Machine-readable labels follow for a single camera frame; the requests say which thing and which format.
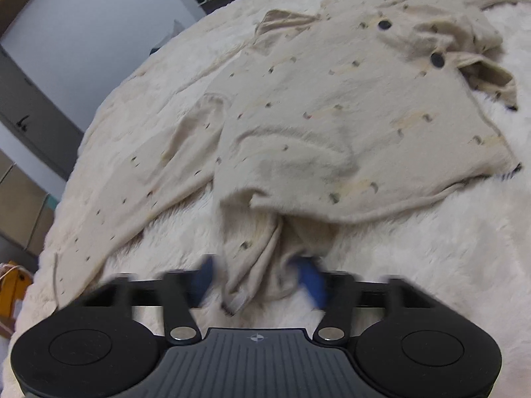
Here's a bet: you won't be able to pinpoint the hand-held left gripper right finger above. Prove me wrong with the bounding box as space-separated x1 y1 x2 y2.
292 256 434 344

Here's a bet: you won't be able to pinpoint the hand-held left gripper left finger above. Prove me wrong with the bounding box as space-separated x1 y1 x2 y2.
81 255 217 344

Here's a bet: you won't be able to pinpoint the beige speckled cardigan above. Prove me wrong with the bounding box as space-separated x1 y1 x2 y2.
53 0 524 316

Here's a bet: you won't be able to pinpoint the white fluffy blanket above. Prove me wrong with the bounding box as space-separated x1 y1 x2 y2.
0 0 531 398

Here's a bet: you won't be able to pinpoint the yellow box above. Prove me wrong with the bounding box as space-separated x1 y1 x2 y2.
0 260 34 340

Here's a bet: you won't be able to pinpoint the cardboard boxes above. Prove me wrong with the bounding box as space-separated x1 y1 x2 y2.
0 149 55 258

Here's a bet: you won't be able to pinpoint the grey wardrobe door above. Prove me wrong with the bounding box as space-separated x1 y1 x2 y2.
0 45 85 183

